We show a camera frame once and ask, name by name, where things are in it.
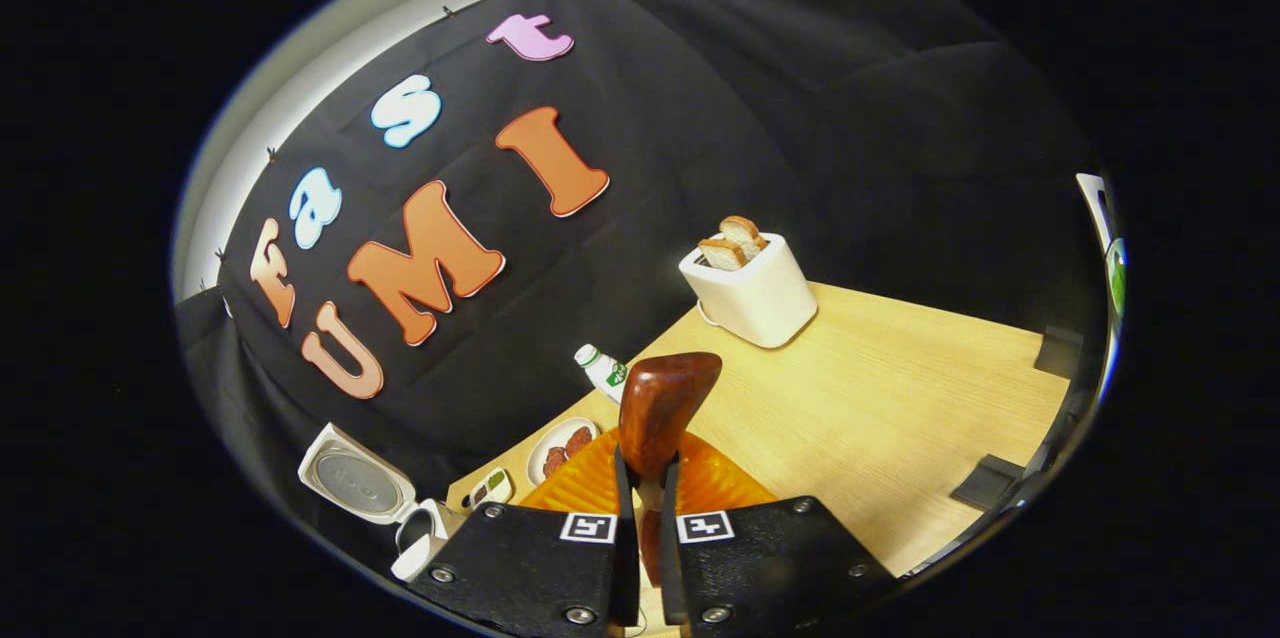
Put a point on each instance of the white milk bottle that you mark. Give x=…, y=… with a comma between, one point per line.
x=603, y=373

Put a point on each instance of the white divided condiment dish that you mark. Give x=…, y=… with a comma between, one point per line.
x=492, y=488

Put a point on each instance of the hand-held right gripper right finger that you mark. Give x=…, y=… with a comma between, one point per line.
x=672, y=573

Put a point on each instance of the toasted bread slice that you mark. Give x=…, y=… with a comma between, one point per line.
x=745, y=233
x=722, y=254

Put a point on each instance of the white round plate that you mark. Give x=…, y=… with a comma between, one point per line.
x=550, y=438

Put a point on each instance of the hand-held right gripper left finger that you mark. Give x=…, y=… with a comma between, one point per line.
x=626, y=573

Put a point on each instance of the black tape patch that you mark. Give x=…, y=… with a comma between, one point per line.
x=1060, y=353
x=990, y=483

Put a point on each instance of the white toaster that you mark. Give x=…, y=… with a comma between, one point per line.
x=760, y=303

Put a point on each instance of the black backdrop cloth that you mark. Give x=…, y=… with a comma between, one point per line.
x=850, y=118

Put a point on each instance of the brown wooden spoon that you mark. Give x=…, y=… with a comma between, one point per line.
x=665, y=408

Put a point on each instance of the white rice cooker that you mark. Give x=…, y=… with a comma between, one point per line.
x=355, y=483

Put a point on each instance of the red meat steak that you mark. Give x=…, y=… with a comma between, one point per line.
x=555, y=463
x=578, y=441

